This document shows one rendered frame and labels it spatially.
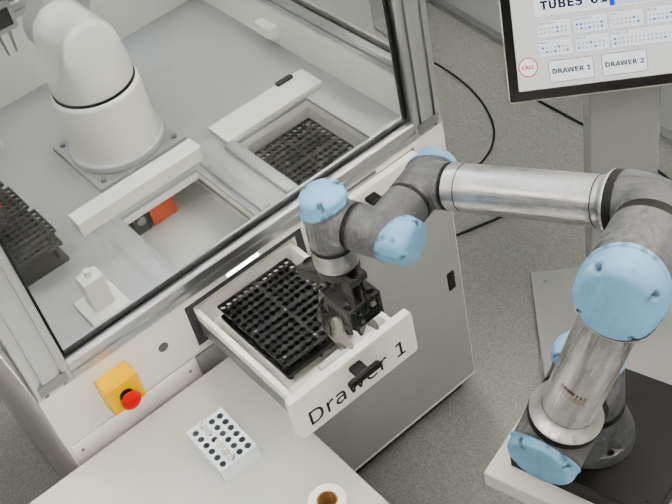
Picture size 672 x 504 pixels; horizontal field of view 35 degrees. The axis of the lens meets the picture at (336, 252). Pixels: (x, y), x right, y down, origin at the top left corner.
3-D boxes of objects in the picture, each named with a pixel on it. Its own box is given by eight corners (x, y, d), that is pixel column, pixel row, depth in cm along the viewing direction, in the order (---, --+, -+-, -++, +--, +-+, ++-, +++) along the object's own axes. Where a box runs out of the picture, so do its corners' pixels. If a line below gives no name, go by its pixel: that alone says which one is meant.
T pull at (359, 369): (383, 366, 195) (381, 361, 194) (351, 390, 192) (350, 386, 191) (370, 355, 197) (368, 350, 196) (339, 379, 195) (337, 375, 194)
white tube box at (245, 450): (261, 456, 203) (257, 444, 200) (225, 483, 200) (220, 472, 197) (226, 418, 211) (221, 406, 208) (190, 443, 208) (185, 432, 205)
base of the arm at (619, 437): (644, 410, 191) (645, 374, 184) (623, 478, 181) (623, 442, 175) (560, 392, 197) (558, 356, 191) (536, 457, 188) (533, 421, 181)
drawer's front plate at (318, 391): (418, 349, 207) (411, 311, 199) (301, 441, 196) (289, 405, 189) (412, 344, 208) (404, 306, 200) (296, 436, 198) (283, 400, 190)
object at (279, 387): (404, 344, 206) (400, 323, 202) (301, 425, 197) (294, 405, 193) (279, 246, 231) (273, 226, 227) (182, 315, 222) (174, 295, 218)
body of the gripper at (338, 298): (351, 339, 177) (339, 290, 168) (318, 312, 182) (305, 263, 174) (386, 313, 179) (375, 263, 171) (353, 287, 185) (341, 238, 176)
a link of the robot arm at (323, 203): (332, 216, 158) (284, 201, 162) (344, 267, 165) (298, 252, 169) (359, 181, 162) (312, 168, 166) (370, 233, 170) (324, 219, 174)
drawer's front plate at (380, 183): (424, 190, 238) (418, 152, 230) (324, 262, 227) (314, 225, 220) (419, 186, 239) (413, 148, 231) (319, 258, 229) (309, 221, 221)
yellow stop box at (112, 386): (149, 396, 208) (137, 373, 202) (118, 419, 205) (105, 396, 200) (135, 382, 211) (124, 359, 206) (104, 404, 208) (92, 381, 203)
